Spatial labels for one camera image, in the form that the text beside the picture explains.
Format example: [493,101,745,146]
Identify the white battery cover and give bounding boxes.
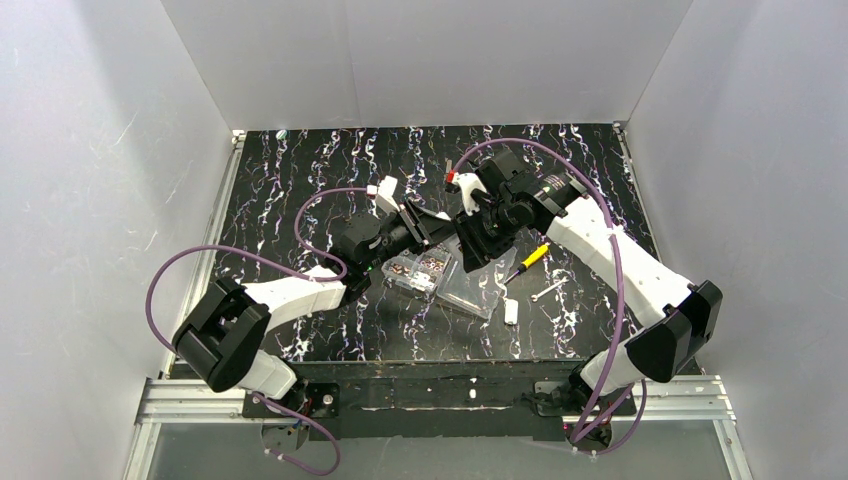
[504,298,519,326]

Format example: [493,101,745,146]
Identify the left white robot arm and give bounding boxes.
[172,201,455,399]

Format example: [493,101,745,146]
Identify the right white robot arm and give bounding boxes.
[446,148,723,400]

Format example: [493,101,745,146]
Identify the clear plastic parts box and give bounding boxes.
[381,236,517,320]

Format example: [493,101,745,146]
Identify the small silver wrench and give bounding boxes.
[530,278,569,303]

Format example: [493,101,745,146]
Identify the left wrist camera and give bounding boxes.
[366,176,399,214]

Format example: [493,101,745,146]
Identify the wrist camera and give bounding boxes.
[366,176,399,214]
[447,171,491,216]

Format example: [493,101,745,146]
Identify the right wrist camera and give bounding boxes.
[447,171,491,216]

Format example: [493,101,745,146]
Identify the yellow handled screwdriver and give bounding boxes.
[504,243,549,285]

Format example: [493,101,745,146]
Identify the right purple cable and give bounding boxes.
[453,139,649,457]

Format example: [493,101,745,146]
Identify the purple cable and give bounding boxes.
[145,187,369,478]
[453,139,649,457]

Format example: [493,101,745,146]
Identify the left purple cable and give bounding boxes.
[145,187,369,478]

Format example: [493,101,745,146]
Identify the aluminium frame rail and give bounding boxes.
[536,375,737,423]

